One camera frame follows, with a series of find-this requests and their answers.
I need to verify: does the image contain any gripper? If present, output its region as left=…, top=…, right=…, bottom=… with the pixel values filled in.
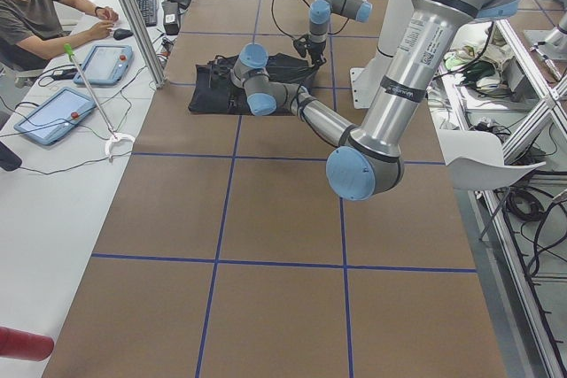
left=208, top=61, right=233, bottom=89
left=292, top=34, right=326, bottom=66

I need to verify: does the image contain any black graphic t-shirt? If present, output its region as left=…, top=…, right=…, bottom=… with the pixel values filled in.
left=188, top=53, right=318, bottom=116

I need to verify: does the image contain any black keyboard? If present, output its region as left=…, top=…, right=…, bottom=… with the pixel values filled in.
left=135, top=0, right=158, bottom=27

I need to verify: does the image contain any black computer mouse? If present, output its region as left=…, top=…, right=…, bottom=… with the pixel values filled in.
left=113, top=28, right=133, bottom=41

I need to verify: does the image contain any far teach pendant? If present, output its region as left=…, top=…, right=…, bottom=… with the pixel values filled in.
left=81, top=44, right=134, bottom=87

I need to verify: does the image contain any teach pendant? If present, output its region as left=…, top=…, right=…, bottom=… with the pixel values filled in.
left=81, top=44, right=134, bottom=87
left=13, top=88, right=96, bottom=146

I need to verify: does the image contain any metal reacher grabber tool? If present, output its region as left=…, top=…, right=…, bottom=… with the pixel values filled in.
left=64, top=43, right=136, bottom=163

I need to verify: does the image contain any near teach pendant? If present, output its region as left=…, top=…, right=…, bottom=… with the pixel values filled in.
left=13, top=88, right=96, bottom=146

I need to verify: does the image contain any seated person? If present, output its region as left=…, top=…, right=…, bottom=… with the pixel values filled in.
left=1, top=0, right=119, bottom=71

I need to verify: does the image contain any white plastic chair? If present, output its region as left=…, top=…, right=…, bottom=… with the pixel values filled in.
left=437, top=129, right=546, bottom=190

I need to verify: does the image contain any red cylinder object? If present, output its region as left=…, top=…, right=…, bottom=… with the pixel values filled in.
left=1, top=327, right=54, bottom=361

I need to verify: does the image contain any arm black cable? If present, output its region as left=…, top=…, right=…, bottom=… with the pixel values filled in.
left=270, top=0, right=351, bottom=41

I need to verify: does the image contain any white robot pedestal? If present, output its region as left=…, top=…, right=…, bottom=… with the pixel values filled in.
left=350, top=0, right=414, bottom=109

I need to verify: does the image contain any aluminium frame post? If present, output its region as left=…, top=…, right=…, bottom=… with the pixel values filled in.
left=119, top=0, right=166, bottom=89

